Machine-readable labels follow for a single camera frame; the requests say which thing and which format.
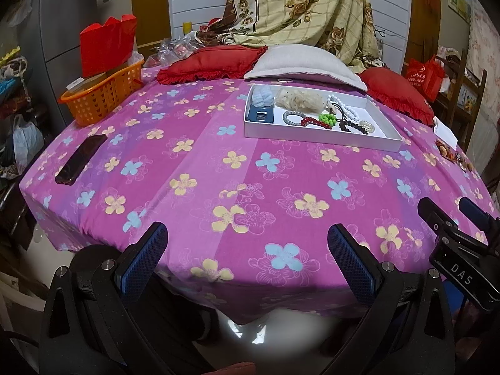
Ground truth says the wall poster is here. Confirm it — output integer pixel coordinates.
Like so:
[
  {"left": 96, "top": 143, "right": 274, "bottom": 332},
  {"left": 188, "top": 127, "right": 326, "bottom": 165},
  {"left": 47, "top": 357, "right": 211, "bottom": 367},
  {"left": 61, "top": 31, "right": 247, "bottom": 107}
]
[{"left": 447, "top": 0, "right": 473, "bottom": 22}]

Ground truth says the floral curtain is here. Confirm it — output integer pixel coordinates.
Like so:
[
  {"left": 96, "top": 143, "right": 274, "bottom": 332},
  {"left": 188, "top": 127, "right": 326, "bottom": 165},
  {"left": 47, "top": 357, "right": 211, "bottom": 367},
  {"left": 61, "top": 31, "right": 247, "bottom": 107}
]
[{"left": 467, "top": 6, "right": 500, "bottom": 176}]

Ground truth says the red bead bracelet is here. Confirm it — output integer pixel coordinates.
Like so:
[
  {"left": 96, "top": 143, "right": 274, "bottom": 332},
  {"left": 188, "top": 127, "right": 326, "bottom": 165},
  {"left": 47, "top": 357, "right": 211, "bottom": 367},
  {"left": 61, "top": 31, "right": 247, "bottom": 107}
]
[{"left": 299, "top": 116, "right": 333, "bottom": 130}]

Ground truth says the pile of colourful bags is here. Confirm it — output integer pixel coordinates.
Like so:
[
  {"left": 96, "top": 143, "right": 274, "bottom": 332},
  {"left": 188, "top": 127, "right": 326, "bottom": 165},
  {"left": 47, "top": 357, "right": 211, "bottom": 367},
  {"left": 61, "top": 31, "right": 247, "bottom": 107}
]
[{"left": 0, "top": 45, "right": 43, "bottom": 114}]

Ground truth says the beige pillow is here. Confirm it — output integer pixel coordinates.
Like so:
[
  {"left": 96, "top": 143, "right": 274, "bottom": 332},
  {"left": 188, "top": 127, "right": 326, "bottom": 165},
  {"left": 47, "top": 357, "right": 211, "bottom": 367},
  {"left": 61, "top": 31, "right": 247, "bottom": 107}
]
[{"left": 243, "top": 45, "right": 368, "bottom": 92}]

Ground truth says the brown bead bracelet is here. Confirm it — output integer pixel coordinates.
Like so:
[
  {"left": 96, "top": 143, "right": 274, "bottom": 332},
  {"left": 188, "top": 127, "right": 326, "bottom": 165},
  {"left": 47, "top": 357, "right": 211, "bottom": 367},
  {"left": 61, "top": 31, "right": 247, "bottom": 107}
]
[{"left": 338, "top": 119, "right": 370, "bottom": 135}]

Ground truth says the white paper card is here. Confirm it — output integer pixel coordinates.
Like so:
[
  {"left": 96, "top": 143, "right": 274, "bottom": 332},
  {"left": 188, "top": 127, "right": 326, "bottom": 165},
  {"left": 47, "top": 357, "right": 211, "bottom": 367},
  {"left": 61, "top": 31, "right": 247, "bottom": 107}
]
[{"left": 433, "top": 119, "right": 458, "bottom": 150}]

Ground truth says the cream floral quilt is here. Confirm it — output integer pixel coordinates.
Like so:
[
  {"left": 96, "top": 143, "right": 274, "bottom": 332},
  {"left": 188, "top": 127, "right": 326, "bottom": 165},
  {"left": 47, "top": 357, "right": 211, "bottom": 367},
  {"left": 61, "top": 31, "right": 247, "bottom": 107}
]
[{"left": 195, "top": 0, "right": 381, "bottom": 73}]

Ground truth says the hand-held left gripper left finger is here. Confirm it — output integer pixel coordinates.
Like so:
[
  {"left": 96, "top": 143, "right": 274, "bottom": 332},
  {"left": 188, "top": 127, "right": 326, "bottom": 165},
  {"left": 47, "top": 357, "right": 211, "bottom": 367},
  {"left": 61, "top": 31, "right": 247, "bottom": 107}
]
[{"left": 39, "top": 221, "right": 169, "bottom": 364}]

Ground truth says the light blue fluffy scrunchie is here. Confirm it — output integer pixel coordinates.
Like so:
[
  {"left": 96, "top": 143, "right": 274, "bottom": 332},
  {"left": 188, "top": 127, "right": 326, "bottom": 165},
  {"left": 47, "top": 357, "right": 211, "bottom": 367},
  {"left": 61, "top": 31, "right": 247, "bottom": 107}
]
[{"left": 250, "top": 86, "right": 277, "bottom": 108}]

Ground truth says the pile of wrapped snacks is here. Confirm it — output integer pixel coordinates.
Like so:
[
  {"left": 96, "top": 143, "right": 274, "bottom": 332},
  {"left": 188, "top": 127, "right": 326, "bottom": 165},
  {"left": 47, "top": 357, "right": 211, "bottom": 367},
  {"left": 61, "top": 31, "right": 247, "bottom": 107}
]
[{"left": 434, "top": 138, "right": 475, "bottom": 173}]

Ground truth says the grey refrigerator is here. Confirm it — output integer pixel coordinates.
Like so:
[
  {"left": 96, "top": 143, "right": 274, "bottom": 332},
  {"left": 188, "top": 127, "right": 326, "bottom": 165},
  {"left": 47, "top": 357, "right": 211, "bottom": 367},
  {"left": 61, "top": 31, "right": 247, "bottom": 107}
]
[{"left": 29, "top": 0, "right": 135, "bottom": 71}]

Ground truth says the cream dotted scrunchie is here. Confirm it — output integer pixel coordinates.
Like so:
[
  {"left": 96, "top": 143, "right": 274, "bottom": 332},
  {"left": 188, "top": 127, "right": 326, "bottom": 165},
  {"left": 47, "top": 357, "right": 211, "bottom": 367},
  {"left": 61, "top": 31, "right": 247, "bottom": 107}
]
[{"left": 275, "top": 88, "right": 327, "bottom": 113}]

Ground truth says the red ruffled pillow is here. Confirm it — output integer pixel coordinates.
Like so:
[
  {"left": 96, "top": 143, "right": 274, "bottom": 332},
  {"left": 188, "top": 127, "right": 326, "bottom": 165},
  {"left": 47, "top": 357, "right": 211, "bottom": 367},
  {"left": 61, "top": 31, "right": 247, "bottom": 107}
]
[
  {"left": 156, "top": 45, "right": 270, "bottom": 86},
  {"left": 357, "top": 66, "right": 436, "bottom": 126}
]

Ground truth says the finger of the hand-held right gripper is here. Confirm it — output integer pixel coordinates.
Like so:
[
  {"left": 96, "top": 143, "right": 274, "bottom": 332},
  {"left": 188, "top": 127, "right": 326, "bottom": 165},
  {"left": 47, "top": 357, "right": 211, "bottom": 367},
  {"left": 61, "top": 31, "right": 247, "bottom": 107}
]
[
  {"left": 417, "top": 197, "right": 462, "bottom": 239},
  {"left": 458, "top": 196, "right": 500, "bottom": 239}
]

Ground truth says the black smartphone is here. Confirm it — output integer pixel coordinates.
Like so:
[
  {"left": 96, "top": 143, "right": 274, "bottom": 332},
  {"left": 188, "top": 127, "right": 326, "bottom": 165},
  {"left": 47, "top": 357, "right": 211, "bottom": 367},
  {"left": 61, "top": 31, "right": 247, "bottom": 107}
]
[{"left": 55, "top": 133, "right": 108, "bottom": 185}]

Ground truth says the pink floral bedsheet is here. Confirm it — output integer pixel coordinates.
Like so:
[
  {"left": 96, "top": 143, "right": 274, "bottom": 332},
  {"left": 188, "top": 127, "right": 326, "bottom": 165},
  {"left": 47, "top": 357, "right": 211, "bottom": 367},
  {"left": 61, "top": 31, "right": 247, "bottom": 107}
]
[{"left": 19, "top": 66, "right": 497, "bottom": 325}]

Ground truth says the white bead bracelet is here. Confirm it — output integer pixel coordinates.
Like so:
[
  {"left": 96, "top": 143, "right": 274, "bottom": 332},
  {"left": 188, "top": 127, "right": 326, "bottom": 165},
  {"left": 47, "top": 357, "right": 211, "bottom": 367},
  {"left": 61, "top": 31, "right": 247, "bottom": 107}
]
[{"left": 327, "top": 94, "right": 361, "bottom": 123}]

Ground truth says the silver grey braided hair tie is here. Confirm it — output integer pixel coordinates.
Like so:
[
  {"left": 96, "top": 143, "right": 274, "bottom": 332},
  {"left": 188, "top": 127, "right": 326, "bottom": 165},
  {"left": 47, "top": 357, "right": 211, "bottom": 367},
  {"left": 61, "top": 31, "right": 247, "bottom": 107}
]
[{"left": 282, "top": 110, "right": 309, "bottom": 128}]

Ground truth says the wooden chair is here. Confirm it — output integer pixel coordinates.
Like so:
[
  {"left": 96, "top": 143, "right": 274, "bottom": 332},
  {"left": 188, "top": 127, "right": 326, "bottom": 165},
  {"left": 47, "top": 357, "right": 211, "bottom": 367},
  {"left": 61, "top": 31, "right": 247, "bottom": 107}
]
[{"left": 433, "top": 49, "right": 489, "bottom": 149}]

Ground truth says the clear plastic bag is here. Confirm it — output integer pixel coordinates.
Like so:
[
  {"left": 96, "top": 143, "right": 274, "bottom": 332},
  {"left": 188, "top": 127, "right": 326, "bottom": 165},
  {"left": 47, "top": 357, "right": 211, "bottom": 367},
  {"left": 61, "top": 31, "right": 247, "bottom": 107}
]
[{"left": 146, "top": 33, "right": 202, "bottom": 67}]

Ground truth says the brown wooden door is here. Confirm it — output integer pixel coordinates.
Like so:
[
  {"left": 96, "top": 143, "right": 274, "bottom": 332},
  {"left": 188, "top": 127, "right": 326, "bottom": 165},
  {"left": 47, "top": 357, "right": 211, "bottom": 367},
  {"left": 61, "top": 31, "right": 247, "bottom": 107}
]
[{"left": 131, "top": 0, "right": 173, "bottom": 48}]

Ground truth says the red gift bag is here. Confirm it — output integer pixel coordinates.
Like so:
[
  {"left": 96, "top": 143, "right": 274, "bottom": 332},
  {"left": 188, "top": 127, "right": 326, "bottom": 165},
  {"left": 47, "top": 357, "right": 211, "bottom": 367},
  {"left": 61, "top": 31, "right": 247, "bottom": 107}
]
[{"left": 80, "top": 15, "right": 138, "bottom": 78}]

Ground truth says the red shopping bag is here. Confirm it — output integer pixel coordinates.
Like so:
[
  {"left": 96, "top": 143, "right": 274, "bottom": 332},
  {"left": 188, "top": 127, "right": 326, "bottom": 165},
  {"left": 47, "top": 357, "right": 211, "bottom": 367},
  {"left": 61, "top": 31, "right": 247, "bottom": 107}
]
[{"left": 404, "top": 55, "right": 448, "bottom": 102}]

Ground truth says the blue hair claw clip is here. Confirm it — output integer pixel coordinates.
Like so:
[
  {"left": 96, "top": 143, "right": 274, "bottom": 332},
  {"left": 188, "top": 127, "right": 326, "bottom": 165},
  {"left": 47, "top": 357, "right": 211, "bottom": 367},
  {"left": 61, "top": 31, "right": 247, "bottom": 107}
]
[{"left": 247, "top": 106, "right": 274, "bottom": 123}]

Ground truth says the white shallow tray box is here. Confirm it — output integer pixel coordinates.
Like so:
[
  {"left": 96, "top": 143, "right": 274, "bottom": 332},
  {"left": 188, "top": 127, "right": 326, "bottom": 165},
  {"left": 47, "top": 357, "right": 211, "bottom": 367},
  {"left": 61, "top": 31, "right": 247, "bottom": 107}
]
[{"left": 243, "top": 84, "right": 403, "bottom": 153}]

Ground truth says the orange plastic basket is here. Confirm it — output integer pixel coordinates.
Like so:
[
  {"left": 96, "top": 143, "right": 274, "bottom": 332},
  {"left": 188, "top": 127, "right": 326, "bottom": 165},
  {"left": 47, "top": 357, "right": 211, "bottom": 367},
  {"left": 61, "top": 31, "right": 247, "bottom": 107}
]
[{"left": 58, "top": 60, "right": 144, "bottom": 128}]

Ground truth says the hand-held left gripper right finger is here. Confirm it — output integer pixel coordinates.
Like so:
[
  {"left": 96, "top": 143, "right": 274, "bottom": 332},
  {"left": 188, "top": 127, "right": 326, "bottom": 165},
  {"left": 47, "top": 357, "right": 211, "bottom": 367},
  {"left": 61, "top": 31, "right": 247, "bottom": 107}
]
[{"left": 327, "top": 223, "right": 458, "bottom": 375}]

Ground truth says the grey white plastic bag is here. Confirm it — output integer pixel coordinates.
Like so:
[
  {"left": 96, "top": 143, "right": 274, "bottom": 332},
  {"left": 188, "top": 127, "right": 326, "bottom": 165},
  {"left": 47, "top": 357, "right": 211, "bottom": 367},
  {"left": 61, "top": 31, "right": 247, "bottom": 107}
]
[{"left": 12, "top": 114, "right": 45, "bottom": 165}]

